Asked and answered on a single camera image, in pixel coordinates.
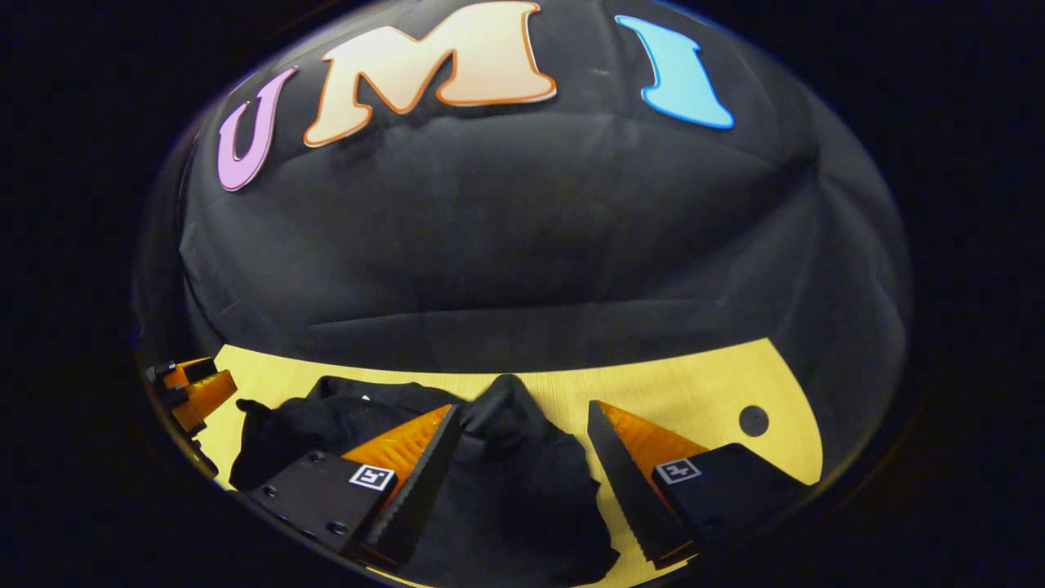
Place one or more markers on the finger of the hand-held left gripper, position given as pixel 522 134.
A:
pixel 192 373
pixel 208 400

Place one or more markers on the black button shirt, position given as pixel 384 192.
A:
pixel 522 506

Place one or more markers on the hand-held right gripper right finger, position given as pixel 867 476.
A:
pixel 620 482

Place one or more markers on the black backdrop cloth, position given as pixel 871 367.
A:
pixel 522 245

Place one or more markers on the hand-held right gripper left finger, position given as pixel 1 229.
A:
pixel 420 482

